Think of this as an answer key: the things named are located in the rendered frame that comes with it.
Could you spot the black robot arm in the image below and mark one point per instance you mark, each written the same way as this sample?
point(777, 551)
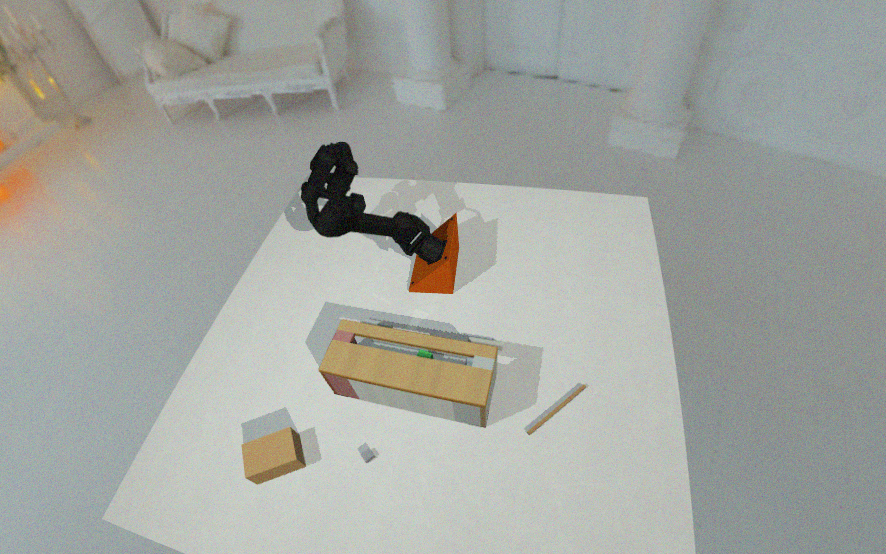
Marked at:
point(336, 219)

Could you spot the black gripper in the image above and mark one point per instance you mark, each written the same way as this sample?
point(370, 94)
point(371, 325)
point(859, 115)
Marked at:
point(355, 201)

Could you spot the tan wooden stick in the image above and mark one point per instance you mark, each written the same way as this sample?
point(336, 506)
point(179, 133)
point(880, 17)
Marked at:
point(559, 407)

